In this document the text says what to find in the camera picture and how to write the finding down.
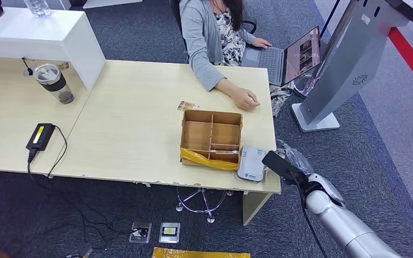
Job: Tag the person's left hand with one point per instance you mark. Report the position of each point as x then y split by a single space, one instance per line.
261 42

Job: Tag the yellow plastic tape strip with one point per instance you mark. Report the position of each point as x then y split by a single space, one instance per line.
206 161

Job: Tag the white raised shelf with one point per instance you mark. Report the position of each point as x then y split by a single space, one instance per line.
32 35

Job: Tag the chrome stool base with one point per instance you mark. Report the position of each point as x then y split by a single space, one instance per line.
201 203

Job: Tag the person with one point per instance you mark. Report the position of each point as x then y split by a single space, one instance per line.
203 35

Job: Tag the floor socket with yellow label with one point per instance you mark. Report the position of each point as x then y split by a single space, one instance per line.
169 232

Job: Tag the white card reader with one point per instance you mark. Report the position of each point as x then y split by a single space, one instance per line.
251 165

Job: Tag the chrome chair base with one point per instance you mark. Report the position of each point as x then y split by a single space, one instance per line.
304 87

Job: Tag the brown picture card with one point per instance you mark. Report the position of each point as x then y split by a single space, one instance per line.
187 105

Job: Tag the yellow plastic bag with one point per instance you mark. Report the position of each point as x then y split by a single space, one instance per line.
199 253

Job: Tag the clear tumbler with lid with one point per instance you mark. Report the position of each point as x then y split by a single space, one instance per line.
53 83

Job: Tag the grey kiosk stand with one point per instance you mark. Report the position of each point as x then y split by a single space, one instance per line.
349 57

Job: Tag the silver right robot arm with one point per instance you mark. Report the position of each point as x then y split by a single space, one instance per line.
345 228

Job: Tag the grey open laptop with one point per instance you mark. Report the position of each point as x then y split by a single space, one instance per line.
277 58

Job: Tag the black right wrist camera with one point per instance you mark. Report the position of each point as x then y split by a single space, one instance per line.
281 165

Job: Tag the person's right hand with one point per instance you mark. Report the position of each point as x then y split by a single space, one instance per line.
245 99

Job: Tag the white furniture base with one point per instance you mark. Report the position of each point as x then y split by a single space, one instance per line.
112 3

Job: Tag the small black desk plug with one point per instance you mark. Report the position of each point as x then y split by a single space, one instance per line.
28 69

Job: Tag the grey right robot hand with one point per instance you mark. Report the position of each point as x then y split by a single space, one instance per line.
295 158

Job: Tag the clear water bottle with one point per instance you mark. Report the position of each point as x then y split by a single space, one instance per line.
38 7

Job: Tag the wooden divided box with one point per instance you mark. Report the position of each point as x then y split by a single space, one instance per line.
197 135

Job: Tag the black power adapter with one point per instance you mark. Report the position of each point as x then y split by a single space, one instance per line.
41 137

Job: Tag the floor socket with plug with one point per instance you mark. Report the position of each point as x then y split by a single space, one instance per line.
140 232

